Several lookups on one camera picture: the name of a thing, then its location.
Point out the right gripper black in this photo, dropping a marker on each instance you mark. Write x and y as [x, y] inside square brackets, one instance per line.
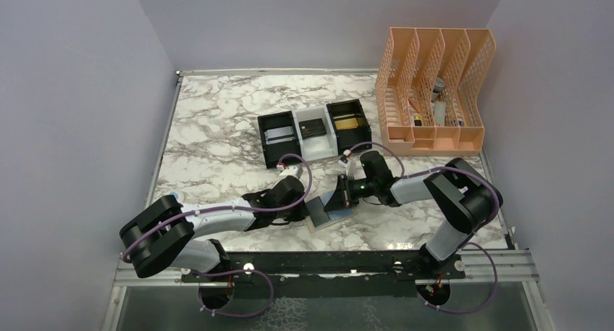
[342, 197]

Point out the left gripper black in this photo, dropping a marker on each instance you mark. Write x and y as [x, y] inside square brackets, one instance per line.
[299, 215]

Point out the black white card tray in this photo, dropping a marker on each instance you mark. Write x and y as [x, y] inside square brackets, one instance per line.
[323, 147]

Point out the orange plastic desk organizer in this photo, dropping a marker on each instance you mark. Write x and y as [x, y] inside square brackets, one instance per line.
[427, 90]

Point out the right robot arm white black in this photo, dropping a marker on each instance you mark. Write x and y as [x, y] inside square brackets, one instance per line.
[467, 201]

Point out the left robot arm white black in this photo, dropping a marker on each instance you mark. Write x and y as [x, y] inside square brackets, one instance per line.
[163, 235]

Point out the silver card in tray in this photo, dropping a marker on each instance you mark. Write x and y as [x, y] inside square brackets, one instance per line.
[279, 135]

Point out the gold card in tray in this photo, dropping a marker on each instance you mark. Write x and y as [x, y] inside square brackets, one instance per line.
[347, 124]

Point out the black card in tray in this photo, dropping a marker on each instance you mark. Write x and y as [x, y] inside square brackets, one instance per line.
[312, 128]

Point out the grey tape roll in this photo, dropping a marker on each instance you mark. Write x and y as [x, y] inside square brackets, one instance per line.
[439, 85]

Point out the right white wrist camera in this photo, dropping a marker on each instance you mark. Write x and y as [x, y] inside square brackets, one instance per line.
[346, 162]

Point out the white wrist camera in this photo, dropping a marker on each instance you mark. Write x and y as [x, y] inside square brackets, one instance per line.
[346, 162]
[289, 171]

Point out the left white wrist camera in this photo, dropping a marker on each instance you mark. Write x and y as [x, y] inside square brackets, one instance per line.
[289, 171]

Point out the black metal base rail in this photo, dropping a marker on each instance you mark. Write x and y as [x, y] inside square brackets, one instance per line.
[330, 274]

